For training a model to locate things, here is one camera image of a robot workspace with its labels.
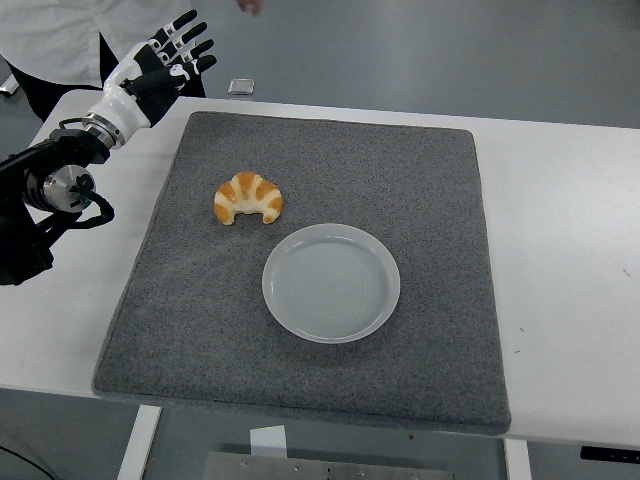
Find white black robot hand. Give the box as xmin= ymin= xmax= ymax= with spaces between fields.
xmin=88 ymin=10 xmax=218 ymax=135

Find golden croissant bread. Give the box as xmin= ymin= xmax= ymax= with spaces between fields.
xmin=213 ymin=170 xmax=285 ymax=227

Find round light grey plate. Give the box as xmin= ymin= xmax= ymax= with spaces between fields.
xmin=261 ymin=222 xmax=402 ymax=345

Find grey metal plate with screws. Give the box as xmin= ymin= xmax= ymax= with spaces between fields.
xmin=202 ymin=451 xmax=457 ymax=480

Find person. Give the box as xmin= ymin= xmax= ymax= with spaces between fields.
xmin=0 ymin=0 xmax=207 ymax=124

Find grey felt mat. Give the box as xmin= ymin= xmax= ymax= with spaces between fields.
xmin=91 ymin=110 xmax=513 ymax=436

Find white table leg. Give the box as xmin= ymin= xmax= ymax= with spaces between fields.
xmin=115 ymin=403 xmax=164 ymax=480
xmin=502 ymin=437 xmax=534 ymax=480

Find black table control panel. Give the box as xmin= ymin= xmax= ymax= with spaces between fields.
xmin=579 ymin=443 xmax=640 ymax=461

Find thin black floor cable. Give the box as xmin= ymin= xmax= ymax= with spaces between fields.
xmin=0 ymin=442 xmax=54 ymax=480

